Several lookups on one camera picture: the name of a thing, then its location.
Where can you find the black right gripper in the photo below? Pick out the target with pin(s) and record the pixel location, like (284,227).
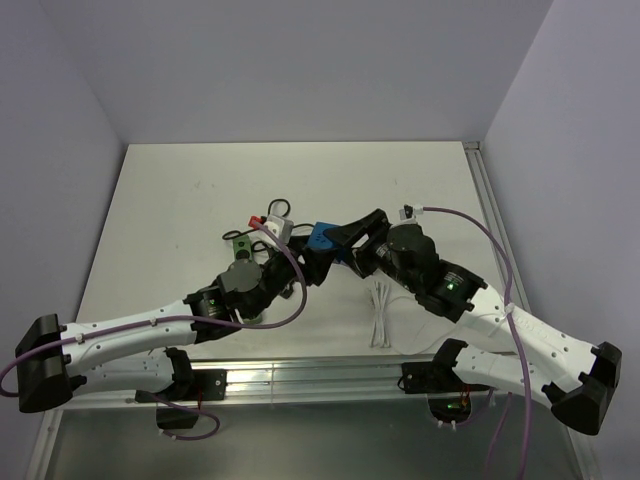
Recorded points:
(349,234)

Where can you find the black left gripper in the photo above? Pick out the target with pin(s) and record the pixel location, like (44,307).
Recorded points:
(317,263)

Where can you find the blue cube socket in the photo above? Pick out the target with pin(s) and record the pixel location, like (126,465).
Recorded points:
(321,245)

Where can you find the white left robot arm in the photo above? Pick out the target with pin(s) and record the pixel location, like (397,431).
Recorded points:
(54,362)

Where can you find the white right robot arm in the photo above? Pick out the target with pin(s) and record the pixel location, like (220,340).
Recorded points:
(574,379)

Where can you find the green power strip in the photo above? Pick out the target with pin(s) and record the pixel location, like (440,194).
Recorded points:
(242,248)

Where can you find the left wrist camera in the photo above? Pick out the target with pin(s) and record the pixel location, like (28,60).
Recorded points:
(278,226)

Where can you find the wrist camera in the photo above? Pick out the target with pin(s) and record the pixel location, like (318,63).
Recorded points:
(410,213)
(278,226)

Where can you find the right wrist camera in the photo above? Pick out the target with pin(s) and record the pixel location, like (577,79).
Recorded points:
(410,213)

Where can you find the aluminium table frame rail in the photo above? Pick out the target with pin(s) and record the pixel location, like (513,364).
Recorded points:
(311,400)

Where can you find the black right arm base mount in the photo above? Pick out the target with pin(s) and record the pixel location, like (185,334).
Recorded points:
(451,402)

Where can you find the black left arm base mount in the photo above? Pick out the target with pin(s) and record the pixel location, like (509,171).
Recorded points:
(181,405)

